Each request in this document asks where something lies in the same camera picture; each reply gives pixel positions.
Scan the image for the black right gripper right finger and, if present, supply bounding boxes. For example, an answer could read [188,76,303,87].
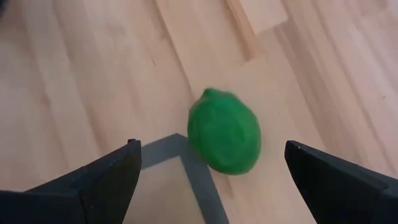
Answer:
[285,140,398,224]

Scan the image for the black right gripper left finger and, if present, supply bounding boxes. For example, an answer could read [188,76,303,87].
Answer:
[0,138,142,224]

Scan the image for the wire basket on tray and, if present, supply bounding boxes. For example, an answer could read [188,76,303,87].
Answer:
[123,133,229,224]

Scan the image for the green lime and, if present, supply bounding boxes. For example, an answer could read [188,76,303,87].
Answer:
[187,87,262,175]

